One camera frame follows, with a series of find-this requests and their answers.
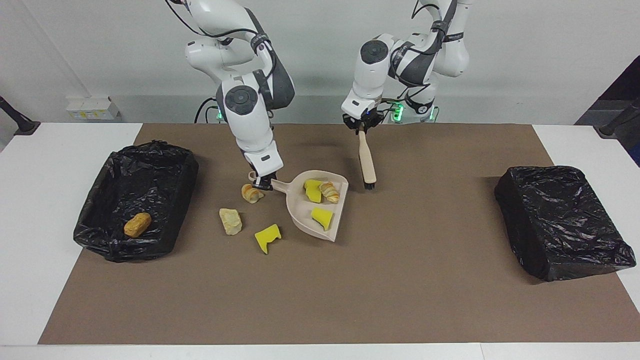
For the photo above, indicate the pale bread chunk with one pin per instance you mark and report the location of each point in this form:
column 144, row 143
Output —
column 230, row 221

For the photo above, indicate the beige hand brush black bristles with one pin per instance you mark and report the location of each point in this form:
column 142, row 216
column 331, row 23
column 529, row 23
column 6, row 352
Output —
column 367, row 160

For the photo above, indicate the pale bread piece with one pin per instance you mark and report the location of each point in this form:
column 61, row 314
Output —
column 330, row 192

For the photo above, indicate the brown paper table mat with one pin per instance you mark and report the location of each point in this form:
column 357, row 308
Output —
column 320, row 300

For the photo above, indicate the black bag lined bin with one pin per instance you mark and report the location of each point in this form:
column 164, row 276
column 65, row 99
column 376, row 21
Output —
column 150, row 190
column 565, row 220

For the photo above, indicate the brown bread roll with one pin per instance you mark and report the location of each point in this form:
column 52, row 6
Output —
column 137, row 225

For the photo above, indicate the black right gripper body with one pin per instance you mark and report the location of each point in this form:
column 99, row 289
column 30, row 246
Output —
column 264, row 176

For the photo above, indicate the white wall socket box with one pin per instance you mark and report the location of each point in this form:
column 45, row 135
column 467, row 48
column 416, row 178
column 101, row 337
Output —
column 92, row 107

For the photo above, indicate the notched yellow sponge piece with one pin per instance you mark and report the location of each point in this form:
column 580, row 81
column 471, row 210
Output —
column 266, row 237

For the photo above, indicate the square yellow sponge piece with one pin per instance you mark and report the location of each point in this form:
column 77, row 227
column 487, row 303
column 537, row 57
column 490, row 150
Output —
column 313, row 192

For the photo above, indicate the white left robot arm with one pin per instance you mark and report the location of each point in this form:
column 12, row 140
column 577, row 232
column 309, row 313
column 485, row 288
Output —
column 370, row 65

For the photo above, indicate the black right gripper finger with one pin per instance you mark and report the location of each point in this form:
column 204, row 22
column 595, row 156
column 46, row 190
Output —
column 263, row 186

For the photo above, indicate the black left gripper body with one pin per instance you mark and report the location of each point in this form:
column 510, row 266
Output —
column 364, row 119

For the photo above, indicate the small yellow sponge piece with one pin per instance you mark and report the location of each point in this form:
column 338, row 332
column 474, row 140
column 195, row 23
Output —
column 322, row 217

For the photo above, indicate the striped orange croissant piece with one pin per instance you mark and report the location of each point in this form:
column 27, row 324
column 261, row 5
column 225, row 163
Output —
column 250, row 194

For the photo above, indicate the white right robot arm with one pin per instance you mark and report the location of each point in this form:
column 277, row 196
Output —
column 245, row 115

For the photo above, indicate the beige plastic dustpan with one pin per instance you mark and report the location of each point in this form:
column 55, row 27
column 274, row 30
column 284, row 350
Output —
column 301, row 212

